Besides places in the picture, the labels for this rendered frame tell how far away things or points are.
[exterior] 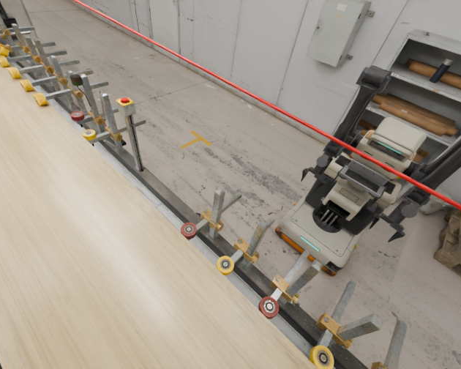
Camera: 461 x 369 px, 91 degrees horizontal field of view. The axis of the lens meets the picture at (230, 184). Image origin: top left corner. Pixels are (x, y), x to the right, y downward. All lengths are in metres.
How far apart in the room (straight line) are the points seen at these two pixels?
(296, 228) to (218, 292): 1.21
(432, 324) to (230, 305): 2.01
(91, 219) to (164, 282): 0.49
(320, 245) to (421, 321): 1.02
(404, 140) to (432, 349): 1.74
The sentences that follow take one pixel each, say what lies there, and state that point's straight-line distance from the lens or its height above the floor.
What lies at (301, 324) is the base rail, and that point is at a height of 0.70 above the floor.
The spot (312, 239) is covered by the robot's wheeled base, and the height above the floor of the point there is 0.28.
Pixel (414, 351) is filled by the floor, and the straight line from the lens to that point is 2.54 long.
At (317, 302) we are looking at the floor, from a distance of 2.20.
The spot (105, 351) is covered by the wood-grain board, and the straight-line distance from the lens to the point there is 1.05.
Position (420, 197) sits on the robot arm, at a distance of 1.33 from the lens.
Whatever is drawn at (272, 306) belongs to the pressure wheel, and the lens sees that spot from 1.08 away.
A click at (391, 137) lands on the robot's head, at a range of 1.43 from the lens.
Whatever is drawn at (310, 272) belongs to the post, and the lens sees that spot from 0.97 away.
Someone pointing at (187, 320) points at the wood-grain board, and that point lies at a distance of 1.02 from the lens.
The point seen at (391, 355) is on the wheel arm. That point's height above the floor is 0.83.
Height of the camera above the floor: 1.90
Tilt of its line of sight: 47 degrees down
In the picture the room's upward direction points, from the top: 11 degrees clockwise
